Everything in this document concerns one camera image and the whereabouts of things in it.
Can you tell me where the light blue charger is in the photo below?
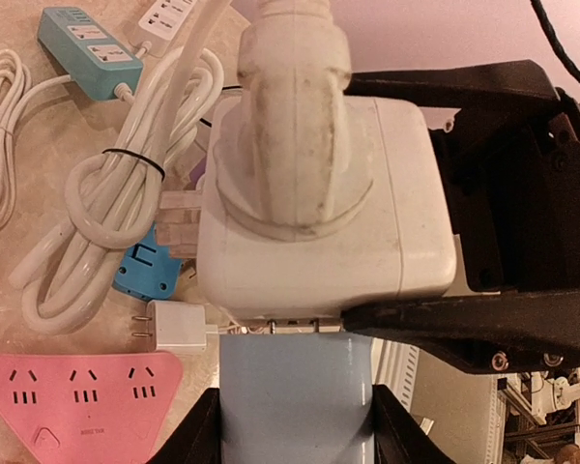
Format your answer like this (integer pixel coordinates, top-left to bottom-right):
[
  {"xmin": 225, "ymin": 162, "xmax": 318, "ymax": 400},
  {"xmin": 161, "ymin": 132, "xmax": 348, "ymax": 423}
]
[{"xmin": 219, "ymin": 333, "xmax": 375, "ymax": 463}]

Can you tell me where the white usb charger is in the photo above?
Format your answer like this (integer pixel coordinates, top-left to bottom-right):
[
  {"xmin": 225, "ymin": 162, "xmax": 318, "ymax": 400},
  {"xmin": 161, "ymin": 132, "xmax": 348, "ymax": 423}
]
[{"xmin": 131, "ymin": 300, "xmax": 218, "ymax": 356}]

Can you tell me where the white cord of teal strip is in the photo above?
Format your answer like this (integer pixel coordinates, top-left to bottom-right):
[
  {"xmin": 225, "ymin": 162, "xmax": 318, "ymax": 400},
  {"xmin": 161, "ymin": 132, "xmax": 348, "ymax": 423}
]
[{"xmin": 0, "ymin": 43, "xmax": 136, "ymax": 232}]

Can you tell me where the white power strip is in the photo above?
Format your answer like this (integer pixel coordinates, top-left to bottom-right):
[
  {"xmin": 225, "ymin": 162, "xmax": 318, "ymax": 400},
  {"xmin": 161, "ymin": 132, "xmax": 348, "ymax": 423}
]
[{"xmin": 130, "ymin": 0, "xmax": 197, "ymax": 57}]

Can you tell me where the white power cord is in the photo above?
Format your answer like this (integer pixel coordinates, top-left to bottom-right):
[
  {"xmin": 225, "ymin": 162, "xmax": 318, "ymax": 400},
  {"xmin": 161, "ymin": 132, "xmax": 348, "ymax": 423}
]
[{"xmin": 9, "ymin": 0, "xmax": 354, "ymax": 334}]

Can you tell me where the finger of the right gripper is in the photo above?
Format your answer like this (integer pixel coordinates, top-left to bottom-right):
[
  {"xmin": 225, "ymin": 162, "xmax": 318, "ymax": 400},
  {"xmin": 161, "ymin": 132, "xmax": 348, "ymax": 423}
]
[
  {"xmin": 345, "ymin": 60, "xmax": 560, "ymax": 104},
  {"xmin": 342, "ymin": 289, "xmax": 580, "ymax": 372}
]

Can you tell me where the purple power strip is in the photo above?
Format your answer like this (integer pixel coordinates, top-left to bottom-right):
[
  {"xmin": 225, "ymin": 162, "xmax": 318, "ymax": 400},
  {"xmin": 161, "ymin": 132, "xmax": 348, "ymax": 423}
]
[{"xmin": 188, "ymin": 156, "xmax": 207, "ymax": 186}]

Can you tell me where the teal power strip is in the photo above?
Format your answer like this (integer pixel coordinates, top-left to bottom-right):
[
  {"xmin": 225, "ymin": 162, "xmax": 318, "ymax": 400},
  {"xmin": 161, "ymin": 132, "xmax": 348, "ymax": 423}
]
[{"xmin": 37, "ymin": 7, "xmax": 143, "ymax": 102}]

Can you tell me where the white cartoon charger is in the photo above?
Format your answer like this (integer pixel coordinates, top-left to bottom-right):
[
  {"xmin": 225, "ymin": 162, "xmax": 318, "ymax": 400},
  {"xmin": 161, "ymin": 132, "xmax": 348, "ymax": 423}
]
[{"xmin": 197, "ymin": 97, "xmax": 457, "ymax": 325}]

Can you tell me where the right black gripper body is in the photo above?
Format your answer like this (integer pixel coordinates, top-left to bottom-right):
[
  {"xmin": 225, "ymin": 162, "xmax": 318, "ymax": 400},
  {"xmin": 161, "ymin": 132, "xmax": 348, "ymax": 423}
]
[{"xmin": 429, "ymin": 89, "xmax": 580, "ymax": 292}]

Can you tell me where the pink triangular power socket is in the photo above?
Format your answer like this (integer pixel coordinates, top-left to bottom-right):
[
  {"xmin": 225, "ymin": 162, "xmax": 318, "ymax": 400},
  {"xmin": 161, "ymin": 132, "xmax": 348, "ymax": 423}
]
[{"xmin": 0, "ymin": 352, "xmax": 183, "ymax": 463}]

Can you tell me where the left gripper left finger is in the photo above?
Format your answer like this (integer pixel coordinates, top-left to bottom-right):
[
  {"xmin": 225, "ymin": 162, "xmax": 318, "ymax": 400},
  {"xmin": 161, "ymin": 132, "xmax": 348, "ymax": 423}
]
[{"xmin": 147, "ymin": 388, "xmax": 222, "ymax": 464}]

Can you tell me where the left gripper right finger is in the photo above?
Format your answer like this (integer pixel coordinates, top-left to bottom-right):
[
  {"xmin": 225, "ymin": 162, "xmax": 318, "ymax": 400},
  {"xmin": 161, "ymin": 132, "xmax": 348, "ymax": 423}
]
[{"xmin": 374, "ymin": 385, "xmax": 452, "ymax": 464}]

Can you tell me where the blue square plug adapter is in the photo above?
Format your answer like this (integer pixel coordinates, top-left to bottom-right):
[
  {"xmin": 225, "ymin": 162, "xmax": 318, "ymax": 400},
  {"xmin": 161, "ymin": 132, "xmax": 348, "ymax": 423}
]
[{"xmin": 112, "ymin": 223, "xmax": 183, "ymax": 302}]

